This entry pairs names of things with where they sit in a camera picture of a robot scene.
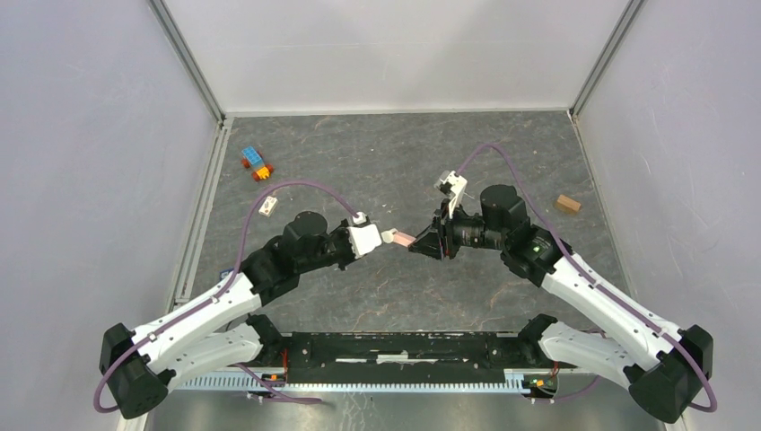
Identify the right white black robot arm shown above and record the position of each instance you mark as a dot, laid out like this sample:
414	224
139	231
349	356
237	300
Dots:
662	365

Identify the colourful toy brick car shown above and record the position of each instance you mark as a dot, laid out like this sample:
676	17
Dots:
252	160

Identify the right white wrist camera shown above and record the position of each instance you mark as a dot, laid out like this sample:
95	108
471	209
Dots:
452	186

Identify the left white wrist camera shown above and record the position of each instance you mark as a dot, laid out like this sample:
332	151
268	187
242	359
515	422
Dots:
364	236

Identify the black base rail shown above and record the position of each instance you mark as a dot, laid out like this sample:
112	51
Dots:
400	357

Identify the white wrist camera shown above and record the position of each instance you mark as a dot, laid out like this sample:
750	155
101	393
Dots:
452	186
364	236

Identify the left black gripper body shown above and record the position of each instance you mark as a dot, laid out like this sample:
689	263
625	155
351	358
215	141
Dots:
336	249

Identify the small wooden block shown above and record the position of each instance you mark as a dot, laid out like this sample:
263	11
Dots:
568	205

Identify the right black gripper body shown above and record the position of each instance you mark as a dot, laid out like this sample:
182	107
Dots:
462	230

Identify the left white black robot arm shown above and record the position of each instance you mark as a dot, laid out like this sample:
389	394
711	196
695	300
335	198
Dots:
140	367

